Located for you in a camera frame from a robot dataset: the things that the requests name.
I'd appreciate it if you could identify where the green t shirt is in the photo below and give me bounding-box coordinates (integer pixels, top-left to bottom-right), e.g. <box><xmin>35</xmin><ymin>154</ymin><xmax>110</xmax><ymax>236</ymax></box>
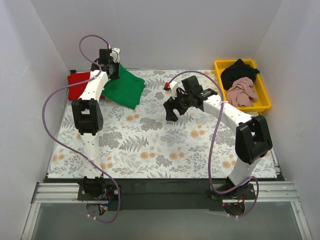
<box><xmin>101</xmin><ymin>64</ymin><xmax>146</xmax><ymax>110</ymax></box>

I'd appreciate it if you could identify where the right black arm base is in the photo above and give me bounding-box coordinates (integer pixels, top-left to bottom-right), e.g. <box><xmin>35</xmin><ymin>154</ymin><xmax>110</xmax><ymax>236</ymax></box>
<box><xmin>205</xmin><ymin>176</ymin><xmax>260</xmax><ymax>219</ymax></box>

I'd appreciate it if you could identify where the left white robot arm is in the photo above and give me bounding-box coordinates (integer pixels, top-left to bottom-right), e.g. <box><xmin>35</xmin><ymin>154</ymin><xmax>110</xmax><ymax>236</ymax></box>
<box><xmin>71</xmin><ymin>48</ymin><xmax>120</xmax><ymax>179</ymax></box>

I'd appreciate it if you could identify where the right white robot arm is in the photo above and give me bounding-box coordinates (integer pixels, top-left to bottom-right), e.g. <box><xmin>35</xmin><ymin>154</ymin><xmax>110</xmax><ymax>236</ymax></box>
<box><xmin>163</xmin><ymin>75</ymin><xmax>273</xmax><ymax>199</ymax></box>

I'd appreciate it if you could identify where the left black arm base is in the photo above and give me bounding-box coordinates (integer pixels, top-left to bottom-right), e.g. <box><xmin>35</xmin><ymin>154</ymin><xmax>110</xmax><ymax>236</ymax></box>
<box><xmin>77</xmin><ymin>176</ymin><xmax>123</xmax><ymax>217</ymax></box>

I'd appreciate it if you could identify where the red folded t shirt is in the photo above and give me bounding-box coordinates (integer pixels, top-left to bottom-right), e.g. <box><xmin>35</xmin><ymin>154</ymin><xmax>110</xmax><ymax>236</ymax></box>
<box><xmin>67</xmin><ymin>71</ymin><xmax>92</xmax><ymax>100</ymax></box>

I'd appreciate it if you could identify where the floral patterned table mat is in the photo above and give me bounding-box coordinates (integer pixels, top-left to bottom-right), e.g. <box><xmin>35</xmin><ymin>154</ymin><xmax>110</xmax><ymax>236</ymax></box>
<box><xmin>47</xmin><ymin>69</ymin><xmax>278</xmax><ymax>180</ymax></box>

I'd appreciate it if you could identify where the pink crumpled t shirt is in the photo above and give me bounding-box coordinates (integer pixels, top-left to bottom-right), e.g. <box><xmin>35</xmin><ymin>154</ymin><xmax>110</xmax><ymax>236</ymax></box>
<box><xmin>226</xmin><ymin>77</ymin><xmax>259</xmax><ymax>107</ymax></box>

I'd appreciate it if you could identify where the yellow plastic bin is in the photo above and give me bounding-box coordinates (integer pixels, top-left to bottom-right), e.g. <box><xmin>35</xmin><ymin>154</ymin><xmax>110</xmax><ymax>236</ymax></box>
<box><xmin>214</xmin><ymin>59</ymin><xmax>272</xmax><ymax>113</ymax></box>

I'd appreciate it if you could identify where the black crumpled t shirt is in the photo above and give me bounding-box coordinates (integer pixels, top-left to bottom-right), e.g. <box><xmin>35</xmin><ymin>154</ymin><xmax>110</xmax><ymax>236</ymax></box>
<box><xmin>220</xmin><ymin>59</ymin><xmax>260</xmax><ymax>90</ymax></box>

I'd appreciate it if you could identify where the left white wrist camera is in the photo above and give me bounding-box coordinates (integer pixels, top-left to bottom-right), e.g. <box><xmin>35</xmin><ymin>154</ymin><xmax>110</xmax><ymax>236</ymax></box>
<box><xmin>106</xmin><ymin>48</ymin><xmax>120</xmax><ymax>64</ymax></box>

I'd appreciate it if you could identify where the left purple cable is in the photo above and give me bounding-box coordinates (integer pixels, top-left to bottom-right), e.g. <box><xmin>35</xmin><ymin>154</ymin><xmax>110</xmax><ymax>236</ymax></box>
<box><xmin>41</xmin><ymin>34</ymin><xmax>122</xmax><ymax>224</ymax></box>

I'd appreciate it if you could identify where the aluminium frame rail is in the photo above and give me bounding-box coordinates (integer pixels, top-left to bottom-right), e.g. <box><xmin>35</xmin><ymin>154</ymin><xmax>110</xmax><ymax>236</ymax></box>
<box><xmin>21</xmin><ymin>179</ymin><xmax>312</xmax><ymax>240</ymax></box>

